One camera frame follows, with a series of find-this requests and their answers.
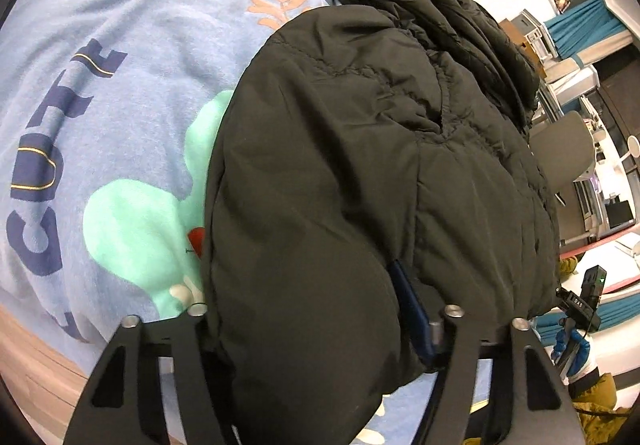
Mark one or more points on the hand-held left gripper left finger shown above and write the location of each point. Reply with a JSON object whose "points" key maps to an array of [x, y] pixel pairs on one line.
{"points": [[192, 350]]}

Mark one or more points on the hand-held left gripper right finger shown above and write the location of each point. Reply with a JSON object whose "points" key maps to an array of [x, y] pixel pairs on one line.
{"points": [[412, 315]]}

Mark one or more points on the black puffer coat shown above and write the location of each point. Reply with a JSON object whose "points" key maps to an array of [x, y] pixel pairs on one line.
{"points": [[350, 175]]}

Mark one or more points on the person's right hand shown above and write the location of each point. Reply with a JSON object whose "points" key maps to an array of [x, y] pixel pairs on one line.
{"points": [[582, 350]]}

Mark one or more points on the teal cloth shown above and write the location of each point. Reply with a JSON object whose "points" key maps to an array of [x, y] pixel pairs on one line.
{"points": [[620, 312]]}

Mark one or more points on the yellow pants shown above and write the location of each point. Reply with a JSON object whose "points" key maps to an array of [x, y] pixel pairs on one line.
{"points": [[600, 395]]}

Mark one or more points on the white desk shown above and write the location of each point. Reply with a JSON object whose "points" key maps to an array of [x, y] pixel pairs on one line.
{"points": [[612, 175]]}

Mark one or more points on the grey chair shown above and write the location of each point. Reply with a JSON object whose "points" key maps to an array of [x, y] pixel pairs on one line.
{"points": [[565, 145]]}

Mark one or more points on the white printer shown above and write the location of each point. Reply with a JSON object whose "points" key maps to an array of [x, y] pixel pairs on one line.
{"points": [[532, 32]]}

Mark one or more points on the teal curtain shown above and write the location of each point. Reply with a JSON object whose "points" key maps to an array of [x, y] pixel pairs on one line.
{"points": [[585, 25]]}

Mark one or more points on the blue printed bedspread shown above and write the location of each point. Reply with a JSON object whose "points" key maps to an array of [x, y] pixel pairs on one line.
{"points": [[125, 50]]}

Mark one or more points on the pink frame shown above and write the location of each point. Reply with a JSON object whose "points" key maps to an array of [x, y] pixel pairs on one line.
{"points": [[625, 282]]}

